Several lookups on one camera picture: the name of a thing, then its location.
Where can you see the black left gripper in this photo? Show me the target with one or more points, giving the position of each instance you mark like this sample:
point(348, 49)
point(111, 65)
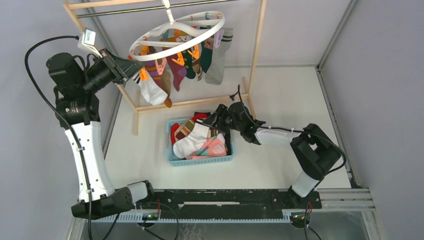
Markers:
point(121, 69)

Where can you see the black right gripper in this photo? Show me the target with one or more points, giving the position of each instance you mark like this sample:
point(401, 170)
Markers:
point(212, 120)

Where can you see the orange clothespin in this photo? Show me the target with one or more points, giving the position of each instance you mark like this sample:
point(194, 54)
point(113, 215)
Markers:
point(143, 74)
point(180, 59)

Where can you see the white black striped sock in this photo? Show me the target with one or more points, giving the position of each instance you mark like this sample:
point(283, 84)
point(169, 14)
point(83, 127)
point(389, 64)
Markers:
point(150, 91)

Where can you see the purple striped sock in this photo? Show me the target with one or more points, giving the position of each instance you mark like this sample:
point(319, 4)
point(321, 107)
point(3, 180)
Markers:
point(163, 81)

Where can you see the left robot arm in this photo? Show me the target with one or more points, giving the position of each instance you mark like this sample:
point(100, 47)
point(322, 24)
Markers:
point(77, 110)

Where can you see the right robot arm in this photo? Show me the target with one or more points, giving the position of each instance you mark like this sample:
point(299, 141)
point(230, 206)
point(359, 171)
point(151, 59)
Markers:
point(315, 152)

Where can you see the white round sock hanger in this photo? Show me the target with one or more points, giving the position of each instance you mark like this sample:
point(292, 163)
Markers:
point(176, 35)

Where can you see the red sock in basket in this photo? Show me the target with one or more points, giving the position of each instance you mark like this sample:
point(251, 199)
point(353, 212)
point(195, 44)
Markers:
point(197, 116)

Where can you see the pink sock in basket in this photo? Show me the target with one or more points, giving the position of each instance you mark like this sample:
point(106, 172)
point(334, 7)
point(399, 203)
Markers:
point(213, 147)

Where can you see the pink clothespin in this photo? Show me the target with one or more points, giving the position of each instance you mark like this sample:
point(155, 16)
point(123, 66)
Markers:
point(160, 65)

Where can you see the maroon tan striped sock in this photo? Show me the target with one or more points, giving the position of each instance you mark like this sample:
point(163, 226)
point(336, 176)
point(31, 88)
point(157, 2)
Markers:
point(184, 129)

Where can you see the grey striped hanging sock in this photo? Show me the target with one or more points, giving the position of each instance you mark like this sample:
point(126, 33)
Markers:
point(215, 73)

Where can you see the red sock purple toe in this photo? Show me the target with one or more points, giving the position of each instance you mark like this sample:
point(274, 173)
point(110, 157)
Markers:
point(179, 72)

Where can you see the brown striped hanging sock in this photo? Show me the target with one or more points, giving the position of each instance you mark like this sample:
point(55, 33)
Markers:
point(197, 68)

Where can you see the light blue plastic basket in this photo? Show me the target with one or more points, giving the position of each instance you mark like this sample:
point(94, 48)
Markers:
point(175, 161)

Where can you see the green christmas hanging sock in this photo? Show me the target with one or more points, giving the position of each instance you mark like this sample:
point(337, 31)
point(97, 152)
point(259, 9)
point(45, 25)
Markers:
point(206, 54)

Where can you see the purple clothespin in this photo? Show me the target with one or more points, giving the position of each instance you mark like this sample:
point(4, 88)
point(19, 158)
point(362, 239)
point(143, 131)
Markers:
point(217, 38)

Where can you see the metal hanging rod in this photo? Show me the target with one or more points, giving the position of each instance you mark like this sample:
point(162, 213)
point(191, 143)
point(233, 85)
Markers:
point(152, 8)

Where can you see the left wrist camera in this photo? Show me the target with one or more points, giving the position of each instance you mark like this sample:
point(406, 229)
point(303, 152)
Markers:
point(86, 42)

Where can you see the wooden drying rack frame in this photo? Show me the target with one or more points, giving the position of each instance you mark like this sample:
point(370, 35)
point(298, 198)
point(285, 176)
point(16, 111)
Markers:
point(138, 110)

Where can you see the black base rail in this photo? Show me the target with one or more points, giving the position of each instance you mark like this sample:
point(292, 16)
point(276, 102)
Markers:
point(228, 204)

